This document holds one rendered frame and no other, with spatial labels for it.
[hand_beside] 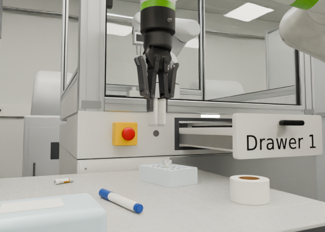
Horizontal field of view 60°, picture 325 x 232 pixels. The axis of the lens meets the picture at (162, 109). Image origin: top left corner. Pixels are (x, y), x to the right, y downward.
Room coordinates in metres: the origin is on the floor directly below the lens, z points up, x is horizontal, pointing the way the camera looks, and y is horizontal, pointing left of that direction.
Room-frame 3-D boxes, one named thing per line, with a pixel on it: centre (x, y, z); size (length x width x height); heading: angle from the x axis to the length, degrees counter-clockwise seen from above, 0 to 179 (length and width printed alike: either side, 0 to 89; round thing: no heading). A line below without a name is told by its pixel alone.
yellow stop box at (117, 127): (0.88, 0.12, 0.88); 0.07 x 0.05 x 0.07; 113
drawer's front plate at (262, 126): (0.73, -0.31, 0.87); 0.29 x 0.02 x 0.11; 113
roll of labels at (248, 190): (0.53, -0.16, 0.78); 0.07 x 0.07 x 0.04
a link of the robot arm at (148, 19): (0.72, 0.01, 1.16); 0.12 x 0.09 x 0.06; 38
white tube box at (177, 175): (0.70, -0.01, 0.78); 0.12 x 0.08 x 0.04; 38
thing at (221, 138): (0.92, -0.22, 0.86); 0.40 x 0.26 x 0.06; 23
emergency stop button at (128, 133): (0.85, 0.10, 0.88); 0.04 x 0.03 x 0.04; 113
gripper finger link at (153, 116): (0.71, 0.02, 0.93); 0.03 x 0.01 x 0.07; 38
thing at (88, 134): (1.49, -0.03, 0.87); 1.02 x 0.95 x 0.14; 113
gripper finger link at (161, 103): (0.73, 0.00, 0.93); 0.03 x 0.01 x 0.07; 38
